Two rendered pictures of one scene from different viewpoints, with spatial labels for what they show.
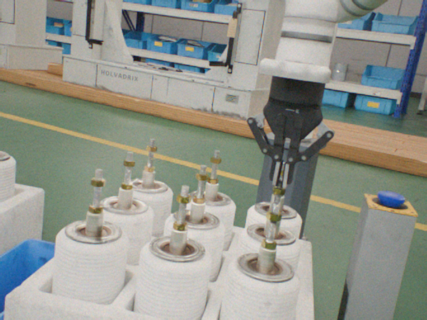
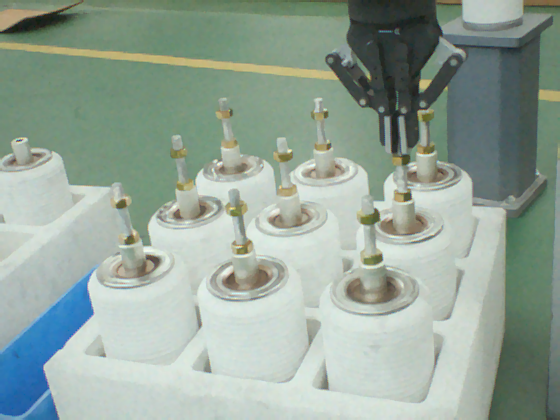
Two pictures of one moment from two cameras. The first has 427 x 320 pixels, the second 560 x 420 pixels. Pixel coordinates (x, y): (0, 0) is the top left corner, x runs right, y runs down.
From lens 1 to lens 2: 0.19 m
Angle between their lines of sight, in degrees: 19
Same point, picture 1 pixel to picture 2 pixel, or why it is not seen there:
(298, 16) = not seen: outside the picture
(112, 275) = (169, 323)
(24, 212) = (89, 227)
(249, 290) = (345, 331)
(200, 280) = (282, 320)
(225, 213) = (348, 194)
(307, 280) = (478, 282)
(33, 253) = not seen: hidden behind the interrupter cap
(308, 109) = (413, 25)
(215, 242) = (320, 249)
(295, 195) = (505, 119)
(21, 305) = (63, 376)
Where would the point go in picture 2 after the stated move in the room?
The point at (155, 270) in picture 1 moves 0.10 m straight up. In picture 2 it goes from (214, 315) to (195, 214)
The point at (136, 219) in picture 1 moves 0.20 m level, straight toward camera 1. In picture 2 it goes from (203, 232) to (166, 348)
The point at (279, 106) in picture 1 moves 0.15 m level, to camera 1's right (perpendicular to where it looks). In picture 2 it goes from (367, 29) to (550, 16)
